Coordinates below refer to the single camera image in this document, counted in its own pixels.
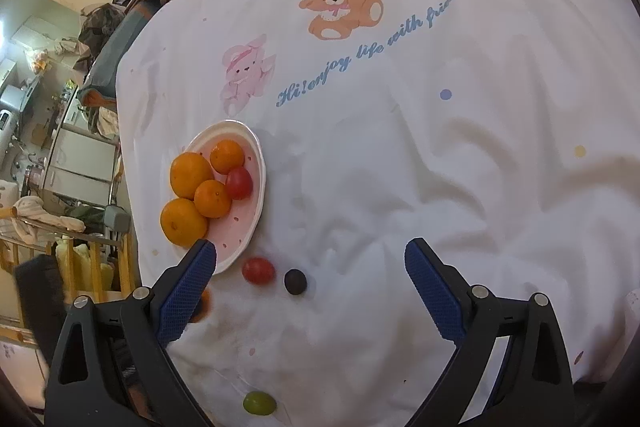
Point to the large orange bottom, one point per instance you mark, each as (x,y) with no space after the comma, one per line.
(182,224)

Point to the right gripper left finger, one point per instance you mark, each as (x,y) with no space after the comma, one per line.
(111,367)

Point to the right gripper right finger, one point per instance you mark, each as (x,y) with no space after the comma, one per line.
(509,366)

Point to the large orange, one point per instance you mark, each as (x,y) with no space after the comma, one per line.
(182,224)
(187,172)

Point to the white cabinet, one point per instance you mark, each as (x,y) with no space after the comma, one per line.
(80,165)

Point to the red cherry tomato on plate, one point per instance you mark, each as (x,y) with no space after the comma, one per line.
(239,183)

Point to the small mandarin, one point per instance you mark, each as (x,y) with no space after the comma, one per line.
(203,308)
(226,155)
(212,200)

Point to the dark purple grape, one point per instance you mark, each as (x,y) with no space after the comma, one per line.
(295,282)

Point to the large orange top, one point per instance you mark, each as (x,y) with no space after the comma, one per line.
(187,172)

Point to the white cartoon bedsheet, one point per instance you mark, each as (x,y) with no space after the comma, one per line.
(503,132)

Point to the red cherry tomato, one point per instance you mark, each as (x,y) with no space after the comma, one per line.
(239,183)
(258,271)

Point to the green grape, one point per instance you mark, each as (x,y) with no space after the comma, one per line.
(259,403)

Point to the white pink plate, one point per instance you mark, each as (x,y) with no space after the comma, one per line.
(232,233)

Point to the wooden crib rail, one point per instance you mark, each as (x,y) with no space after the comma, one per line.
(98,265)

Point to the pile of clothes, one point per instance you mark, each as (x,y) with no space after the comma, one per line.
(106,34)

